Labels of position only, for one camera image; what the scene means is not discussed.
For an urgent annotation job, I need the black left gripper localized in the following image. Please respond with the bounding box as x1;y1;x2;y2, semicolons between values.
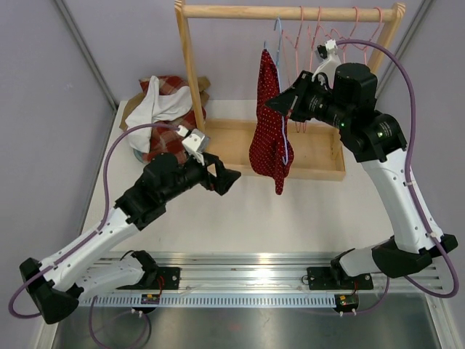
161;151;240;204

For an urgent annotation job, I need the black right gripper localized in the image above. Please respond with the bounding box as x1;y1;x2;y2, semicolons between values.
267;71;352;131

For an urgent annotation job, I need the pink wire hanger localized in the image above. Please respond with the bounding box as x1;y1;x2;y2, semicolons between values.
281;5;310;134
308;7;322;71
363;7;383;65
325;6;365;63

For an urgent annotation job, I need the red polka dot skirt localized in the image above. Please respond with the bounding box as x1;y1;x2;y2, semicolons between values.
248;49;294;195

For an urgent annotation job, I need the blue wire hanger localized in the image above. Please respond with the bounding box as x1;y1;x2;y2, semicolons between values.
272;17;289;165

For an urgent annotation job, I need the red plaid skirt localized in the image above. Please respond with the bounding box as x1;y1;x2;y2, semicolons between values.
139;74;208;164

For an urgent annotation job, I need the tan skirt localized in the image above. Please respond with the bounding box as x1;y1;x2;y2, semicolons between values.
119;75;212;132

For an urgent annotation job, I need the small white skirt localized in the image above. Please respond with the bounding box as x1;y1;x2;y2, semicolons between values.
125;75;193;153

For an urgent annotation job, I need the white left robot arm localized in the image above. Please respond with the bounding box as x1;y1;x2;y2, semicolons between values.
20;153;241;324

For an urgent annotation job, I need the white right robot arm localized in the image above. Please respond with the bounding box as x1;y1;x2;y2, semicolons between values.
265;63;458;289

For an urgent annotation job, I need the wooden clothes rack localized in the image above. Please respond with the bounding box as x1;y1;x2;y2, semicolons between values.
174;1;405;181

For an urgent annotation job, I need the teal plastic bin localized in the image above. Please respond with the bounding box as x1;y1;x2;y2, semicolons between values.
133;149;146;164

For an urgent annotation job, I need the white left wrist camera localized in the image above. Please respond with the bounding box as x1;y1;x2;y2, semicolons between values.
177;125;210;165

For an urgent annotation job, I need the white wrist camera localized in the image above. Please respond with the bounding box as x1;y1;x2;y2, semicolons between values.
312;39;341;88
177;125;210;165

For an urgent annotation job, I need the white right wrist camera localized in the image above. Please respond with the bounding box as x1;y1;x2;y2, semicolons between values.
312;39;341;88

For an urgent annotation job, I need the aluminium frame rail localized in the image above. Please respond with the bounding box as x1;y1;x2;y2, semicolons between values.
54;0;444;295

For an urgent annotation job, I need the slotted cable duct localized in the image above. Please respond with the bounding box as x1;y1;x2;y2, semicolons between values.
81;292;336;308

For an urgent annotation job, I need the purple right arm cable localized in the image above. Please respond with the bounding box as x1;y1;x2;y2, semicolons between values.
301;39;458;316

